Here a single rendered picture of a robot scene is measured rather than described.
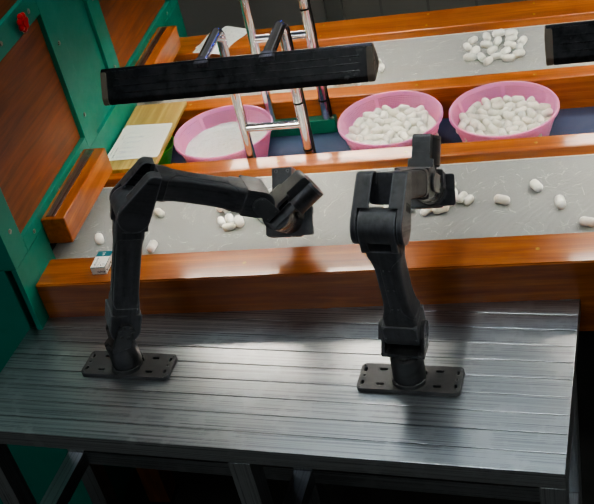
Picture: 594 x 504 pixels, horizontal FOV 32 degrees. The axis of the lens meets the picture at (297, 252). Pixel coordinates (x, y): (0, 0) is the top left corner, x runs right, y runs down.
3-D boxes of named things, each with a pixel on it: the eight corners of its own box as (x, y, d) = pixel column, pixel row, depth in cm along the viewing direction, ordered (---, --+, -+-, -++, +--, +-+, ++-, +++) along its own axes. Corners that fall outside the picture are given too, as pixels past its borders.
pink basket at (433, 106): (461, 160, 256) (457, 127, 250) (357, 189, 254) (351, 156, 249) (429, 112, 277) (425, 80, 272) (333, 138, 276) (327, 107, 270)
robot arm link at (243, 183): (267, 175, 210) (120, 152, 197) (280, 196, 203) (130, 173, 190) (249, 227, 215) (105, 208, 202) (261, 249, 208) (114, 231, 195)
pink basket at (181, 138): (298, 157, 271) (291, 126, 266) (211, 201, 262) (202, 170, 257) (248, 124, 291) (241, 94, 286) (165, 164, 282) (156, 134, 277)
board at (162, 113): (154, 170, 262) (153, 166, 262) (100, 174, 266) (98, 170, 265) (187, 104, 288) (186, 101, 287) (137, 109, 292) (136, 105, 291)
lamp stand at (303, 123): (314, 220, 247) (276, 51, 221) (234, 225, 252) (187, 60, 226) (325, 176, 262) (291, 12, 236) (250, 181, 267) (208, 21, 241)
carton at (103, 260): (107, 274, 230) (104, 267, 229) (92, 274, 231) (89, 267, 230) (115, 257, 235) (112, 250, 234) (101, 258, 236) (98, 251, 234)
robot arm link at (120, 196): (133, 323, 217) (143, 184, 200) (140, 342, 211) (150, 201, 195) (104, 325, 215) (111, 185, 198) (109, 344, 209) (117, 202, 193)
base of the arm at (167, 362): (83, 326, 219) (69, 348, 214) (169, 329, 213) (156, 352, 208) (94, 353, 224) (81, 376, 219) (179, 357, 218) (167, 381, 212)
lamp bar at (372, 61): (376, 82, 219) (371, 51, 214) (103, 106, 234) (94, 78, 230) (380, 64, 225) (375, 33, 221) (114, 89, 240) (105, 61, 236)
